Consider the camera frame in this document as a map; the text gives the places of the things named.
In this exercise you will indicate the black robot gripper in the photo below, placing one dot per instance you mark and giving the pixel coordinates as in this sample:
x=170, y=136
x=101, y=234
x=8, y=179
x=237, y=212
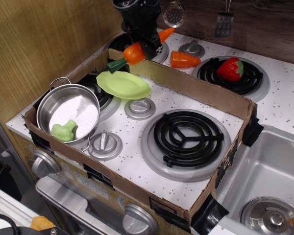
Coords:
x=139, y=20

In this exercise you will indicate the orange toy carrot green stem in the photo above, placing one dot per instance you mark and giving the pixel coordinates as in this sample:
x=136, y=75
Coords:
x=135, y=53

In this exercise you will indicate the orange toy carrot piece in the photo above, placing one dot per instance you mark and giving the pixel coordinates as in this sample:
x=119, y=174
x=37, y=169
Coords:
x=183, y=60

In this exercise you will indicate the light green plastic plate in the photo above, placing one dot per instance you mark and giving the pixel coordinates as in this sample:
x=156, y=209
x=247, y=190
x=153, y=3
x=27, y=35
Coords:
x=123, y=85

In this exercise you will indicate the back left black coil burner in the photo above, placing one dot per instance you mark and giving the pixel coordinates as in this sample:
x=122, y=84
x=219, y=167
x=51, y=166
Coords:
x=123, y=41

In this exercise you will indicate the black coil burner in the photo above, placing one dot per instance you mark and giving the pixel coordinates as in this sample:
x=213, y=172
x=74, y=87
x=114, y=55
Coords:
x=108, y=103
x=254, y=83
x=184, y=145
x=123, y=41

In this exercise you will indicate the hanging metal strainer ladle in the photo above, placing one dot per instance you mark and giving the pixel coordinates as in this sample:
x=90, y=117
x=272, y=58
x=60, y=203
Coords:
x=174, y=14

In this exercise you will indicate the silver back stove knob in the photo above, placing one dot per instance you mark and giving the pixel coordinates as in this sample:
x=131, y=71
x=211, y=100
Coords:
x=193, y=48

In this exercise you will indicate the silver stove knob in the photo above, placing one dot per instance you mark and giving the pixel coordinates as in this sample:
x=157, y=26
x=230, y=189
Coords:
x=105, y=146
x=193, y=48
x=140, y=109

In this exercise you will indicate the silver stove knob upper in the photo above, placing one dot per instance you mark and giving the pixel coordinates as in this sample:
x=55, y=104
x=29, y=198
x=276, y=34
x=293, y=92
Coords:
x=140, y=109

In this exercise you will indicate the front left black coil burner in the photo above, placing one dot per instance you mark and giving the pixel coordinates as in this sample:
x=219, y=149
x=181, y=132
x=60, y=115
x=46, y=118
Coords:
x=108, y=103

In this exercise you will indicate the hanging metal spatula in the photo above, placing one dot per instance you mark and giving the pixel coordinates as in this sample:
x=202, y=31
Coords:
x=224, y=24

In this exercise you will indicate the red toy strawberry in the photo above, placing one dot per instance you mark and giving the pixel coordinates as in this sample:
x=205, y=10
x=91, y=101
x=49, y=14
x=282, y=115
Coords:
x=231, y=70

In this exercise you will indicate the silver metal pot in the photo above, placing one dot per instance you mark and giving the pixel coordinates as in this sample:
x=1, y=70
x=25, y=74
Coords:
x=70, y=106

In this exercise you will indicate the front right black coil burner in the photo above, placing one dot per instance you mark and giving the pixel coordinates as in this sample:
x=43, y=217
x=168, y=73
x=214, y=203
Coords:
x=184, y=145

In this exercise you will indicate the silver stove knob lower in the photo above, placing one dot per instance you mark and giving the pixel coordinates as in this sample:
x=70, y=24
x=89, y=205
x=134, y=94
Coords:
x=105, y=146

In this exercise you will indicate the back right black coil burner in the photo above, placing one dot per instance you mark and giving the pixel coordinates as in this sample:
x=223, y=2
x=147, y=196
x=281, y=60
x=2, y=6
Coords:
x=254, y=83

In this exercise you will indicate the light green toy broccoli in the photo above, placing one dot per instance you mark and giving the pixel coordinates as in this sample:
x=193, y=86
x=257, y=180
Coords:
x=64, y=132

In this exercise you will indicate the silver oven knob left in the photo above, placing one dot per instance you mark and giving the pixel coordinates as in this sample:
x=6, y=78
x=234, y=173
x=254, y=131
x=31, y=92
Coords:
x=44, y=165

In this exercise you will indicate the silver oven knob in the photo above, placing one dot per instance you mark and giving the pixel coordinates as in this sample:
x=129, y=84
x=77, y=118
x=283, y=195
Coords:
x=137, y=221
x=44, y=165

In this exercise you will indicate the grey toy sink basin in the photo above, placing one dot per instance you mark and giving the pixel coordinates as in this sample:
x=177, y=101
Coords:
x=265, y=169

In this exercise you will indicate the silver oven knob right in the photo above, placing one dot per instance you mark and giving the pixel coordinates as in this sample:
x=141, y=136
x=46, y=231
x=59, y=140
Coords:
x=137, y=221

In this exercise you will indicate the silver sink drain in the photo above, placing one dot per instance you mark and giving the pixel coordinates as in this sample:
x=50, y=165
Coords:
x=268, y=216

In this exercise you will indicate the orange object bottom left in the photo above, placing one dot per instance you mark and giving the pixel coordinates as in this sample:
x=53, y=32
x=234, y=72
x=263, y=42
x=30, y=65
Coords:
x=40, y=223

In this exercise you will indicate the silver oven door handle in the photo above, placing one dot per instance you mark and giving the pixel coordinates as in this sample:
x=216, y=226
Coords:
x=65, y=199

